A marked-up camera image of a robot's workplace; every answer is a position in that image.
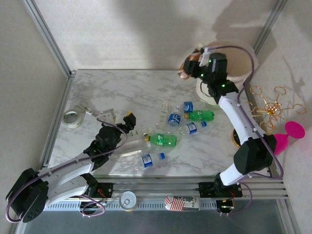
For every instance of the green soda bottle yellow cap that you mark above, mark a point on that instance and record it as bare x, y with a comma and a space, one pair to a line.
201, 115
161, 140

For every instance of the white waste bin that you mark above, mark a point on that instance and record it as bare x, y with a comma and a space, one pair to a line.
204, 98

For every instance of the long clear plastic container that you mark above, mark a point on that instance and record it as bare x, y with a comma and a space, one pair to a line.
136, 146

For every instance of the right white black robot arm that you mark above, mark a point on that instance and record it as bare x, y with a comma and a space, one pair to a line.
234, 114

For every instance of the small black controller board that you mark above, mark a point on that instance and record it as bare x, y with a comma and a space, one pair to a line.
225, 207
93, 204

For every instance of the aluminium frame post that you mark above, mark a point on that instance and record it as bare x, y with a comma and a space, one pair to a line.
268, 26
48, 36

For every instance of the blue label bottle white cap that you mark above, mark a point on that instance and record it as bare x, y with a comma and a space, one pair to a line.
186, 106

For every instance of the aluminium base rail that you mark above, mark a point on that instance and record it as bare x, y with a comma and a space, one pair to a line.
158, 189

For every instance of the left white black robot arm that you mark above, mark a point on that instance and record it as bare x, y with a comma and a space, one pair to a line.
68, 168

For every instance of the white tape roll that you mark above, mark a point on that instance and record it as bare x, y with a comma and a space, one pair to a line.
72, 123

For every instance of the small clear bottle green label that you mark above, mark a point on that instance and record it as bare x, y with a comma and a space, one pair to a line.
164, 113
133, 133

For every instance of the orange label bottle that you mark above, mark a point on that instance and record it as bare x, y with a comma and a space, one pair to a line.
184, 75

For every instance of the clear bottle blue label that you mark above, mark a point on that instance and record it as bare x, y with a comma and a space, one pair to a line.
191, 128

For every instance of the silver tin can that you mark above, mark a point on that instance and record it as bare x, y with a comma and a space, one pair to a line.
128, 201

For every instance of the black gold round disc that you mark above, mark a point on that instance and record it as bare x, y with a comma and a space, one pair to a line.
235, 141

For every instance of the blue label water bottle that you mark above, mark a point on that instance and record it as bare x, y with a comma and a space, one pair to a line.
147, 159

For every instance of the Pocari Sweat bottle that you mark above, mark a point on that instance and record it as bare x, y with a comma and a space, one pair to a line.
174, 119

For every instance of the pink goblet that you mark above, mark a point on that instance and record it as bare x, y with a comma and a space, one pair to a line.
295, 130

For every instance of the aluminium side rail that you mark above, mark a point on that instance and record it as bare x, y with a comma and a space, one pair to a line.
61, 109

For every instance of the small clear plastic piece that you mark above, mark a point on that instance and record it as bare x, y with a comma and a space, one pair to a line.
89, 111

